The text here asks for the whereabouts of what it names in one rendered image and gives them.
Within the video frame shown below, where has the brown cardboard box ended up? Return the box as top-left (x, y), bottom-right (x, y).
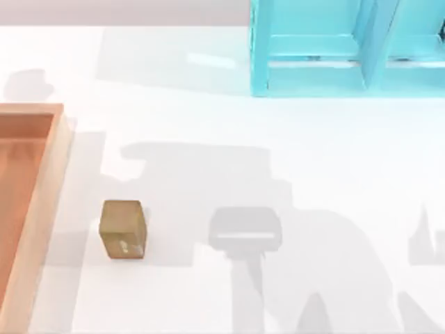
top-left (98, 199), bottom-right (147, 260)

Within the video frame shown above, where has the light blue rack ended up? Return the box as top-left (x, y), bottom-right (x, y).
top-left (248, 0), bottom-right (445, 98)

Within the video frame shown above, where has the shallow salmon box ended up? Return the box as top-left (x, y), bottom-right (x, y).
top-left (0, 102), bottom-right (75, 334)

